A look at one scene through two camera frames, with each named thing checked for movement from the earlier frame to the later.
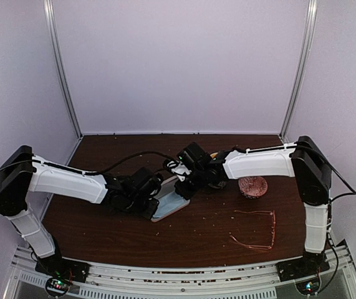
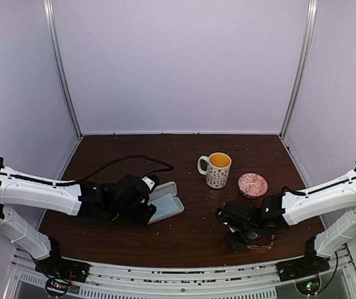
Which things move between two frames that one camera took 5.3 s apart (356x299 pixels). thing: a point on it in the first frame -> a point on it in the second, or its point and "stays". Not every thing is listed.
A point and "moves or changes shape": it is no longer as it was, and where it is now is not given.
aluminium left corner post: (52, 32) stays
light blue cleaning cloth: (168, 202) moves or changes shape
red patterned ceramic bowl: (252, 187) stays
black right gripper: (187, 194) -> (236, 246)
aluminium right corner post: (303, 71) stays
